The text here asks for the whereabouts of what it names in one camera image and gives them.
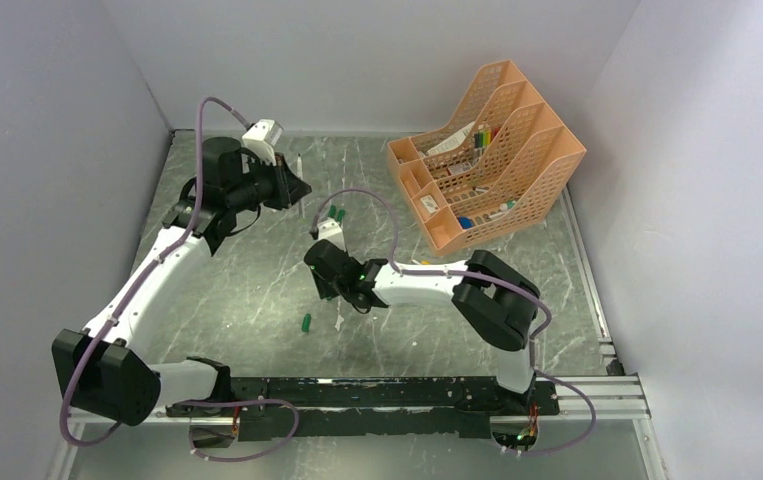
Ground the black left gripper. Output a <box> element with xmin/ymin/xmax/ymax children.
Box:
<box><xmin>227</xmin><ymin>150</ymin><xmax>312</xmax><ymax>213</ymax></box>

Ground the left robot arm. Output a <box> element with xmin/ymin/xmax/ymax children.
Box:
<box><xmin>51</xmin><ymin>135</ymin><xmax>311</xmax><ymax>426</ymax></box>

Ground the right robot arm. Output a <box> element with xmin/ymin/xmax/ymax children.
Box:
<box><xmin>304</xmin><ymin>240</ymin><xmax>551</xmax><ymax>414</ymax></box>

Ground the white staples box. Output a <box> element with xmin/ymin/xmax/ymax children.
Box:
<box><xmin>420</xmin><ymin>195</ymin><xmax>439</xmax><ymax>214</ymax></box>

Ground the blue round object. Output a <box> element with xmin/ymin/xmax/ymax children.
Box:
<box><xmin>457</xmin><ymin>216</ymin><xmax>474</xmax><ymax>230</ymax></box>

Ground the white paper booklet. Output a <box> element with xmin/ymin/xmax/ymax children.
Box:
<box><xmin>426</xmin><ymin>122</ymin><xmax>474</xmax><ymax>156</ymax></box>

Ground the pack of coloured markers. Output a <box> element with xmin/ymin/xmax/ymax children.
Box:
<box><xmin>472</xmin><ymin>127</ymin><xmax>493</xmax><ymax>162</ymax></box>

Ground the orange plastic desk organizer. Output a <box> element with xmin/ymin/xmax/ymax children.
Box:
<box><xmin>387</xmin><ymin>60</ymin><xmax>587</xmax><ymax>256</ymax></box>

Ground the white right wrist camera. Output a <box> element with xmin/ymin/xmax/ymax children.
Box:
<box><xmin>315</xmin><ymin>218</ymin><xmax>347</xmax><ymax>251</ymax></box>

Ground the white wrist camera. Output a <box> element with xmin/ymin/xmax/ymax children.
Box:
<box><xmin>241</xmin><ymin>119</ymin><xmax>283</xmax><ymax>166</ymax></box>
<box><xmin>315</xmin><ymin>218</ymin><xmax>347</xmax><ymax>251</ymax></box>

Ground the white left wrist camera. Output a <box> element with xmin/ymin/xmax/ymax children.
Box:
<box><xmin>241</xmin><ymin>119</ymin><xmax>283</xmax><ymax>166</ymax></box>

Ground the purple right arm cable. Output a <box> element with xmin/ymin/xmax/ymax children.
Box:
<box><xmin>311</xmin><ymin>188</ymin><xmax>598</xmax><ymax>458</ymax></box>

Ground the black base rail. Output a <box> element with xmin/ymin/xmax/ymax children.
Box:
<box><xmin>166</xmin><ymin>376</ymin><xmax>560</xmax><ymax>441</ymax></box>

